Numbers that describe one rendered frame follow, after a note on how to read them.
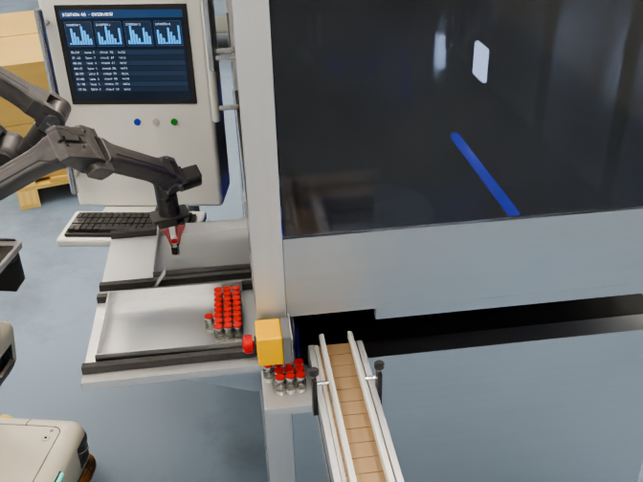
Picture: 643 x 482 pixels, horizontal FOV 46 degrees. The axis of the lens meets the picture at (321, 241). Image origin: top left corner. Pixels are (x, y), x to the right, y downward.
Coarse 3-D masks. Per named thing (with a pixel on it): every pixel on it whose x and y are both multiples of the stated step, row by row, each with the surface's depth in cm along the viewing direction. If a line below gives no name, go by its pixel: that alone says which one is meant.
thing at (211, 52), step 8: (208, 0) 175; (208, 8) 176; (208, 16) 176; (208, 24) 177; (208, 32) 178; (208, 40) 179; (208, 48) 180; (208, 56) 182; (216, 56) 182; (224, 56) 182; (232, 56) 182; (216, 64) 183
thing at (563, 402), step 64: (576, 320) 185; (640, 320) 184; (384, 384) 179; (448, 384) 182; (512, 384) 185; (576, 384) 187; (640, 384) 190; (320, 448) 186; (448, 448) 192; (512, 448) 195; (576, 448) 199; (640, 448) 202
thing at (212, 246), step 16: (192, 224) 226; (208, 224) 226; (224, 224) 227; (240, 224) 228; (160, 240) 223; (192, 240) 223; (208, 240) 223; (224, 240) 222; (240, 240) 222; (160, 256) 215; (176, 256) 215; (192, 256) 215; (208, 256) 215; (224, 256) 214; (240, 256) 214; (160, 272) 203; (176, 272) 203; (192, 272) 204; (208, 272) 205
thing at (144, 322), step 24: (168, 288) 196; (192, 288) 196; (240, 288) 198; (120, 312) 192; (144, 312) 192; (168, 312) 192; (192, 312) 191; (120, 336) 183; (144, 336) 183; (168, 336) 183; (192, 336) 183; (96, 360) 173
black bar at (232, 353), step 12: (240, 348) 175; (120, 360) 173; (132, 360) 172; (144, 360) 172; (156, 360) 172; (168, 360) 173; (180, 360) 173; (192, 360) 173; (204, 360) 174; (216, 360) 174; (84, 372) 171; (96, 372) 172
